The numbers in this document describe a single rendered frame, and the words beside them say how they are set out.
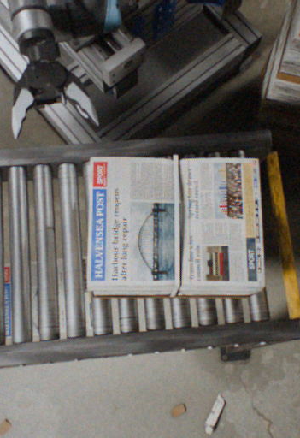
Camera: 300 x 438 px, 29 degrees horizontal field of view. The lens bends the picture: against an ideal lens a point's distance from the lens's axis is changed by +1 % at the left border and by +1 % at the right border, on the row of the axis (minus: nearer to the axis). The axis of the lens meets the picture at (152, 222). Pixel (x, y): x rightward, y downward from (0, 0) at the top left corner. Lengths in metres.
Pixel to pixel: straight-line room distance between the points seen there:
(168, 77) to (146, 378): 1.14
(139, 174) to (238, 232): 0.25
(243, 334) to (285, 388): 0.86
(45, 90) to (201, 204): 0.40
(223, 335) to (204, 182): 0.39
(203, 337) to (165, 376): 0.81
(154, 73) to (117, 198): 1.13
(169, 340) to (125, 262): 0.29
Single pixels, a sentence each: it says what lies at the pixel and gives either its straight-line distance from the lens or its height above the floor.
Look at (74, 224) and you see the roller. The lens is 1.47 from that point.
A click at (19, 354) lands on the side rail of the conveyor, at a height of 0.80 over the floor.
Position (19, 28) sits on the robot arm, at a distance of 1.18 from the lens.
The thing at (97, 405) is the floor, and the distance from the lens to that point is 2.22.
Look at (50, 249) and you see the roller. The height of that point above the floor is 0.80.
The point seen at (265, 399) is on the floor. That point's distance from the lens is 2.26.
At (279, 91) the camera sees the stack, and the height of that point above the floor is 0.55.
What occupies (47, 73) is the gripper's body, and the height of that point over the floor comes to 1.25.
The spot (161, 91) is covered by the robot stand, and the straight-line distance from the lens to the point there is 2.26.
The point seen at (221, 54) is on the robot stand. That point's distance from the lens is 2.34.
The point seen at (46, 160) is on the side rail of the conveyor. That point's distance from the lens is 1.53.
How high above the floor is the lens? 2.21
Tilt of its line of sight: 75 degrees down
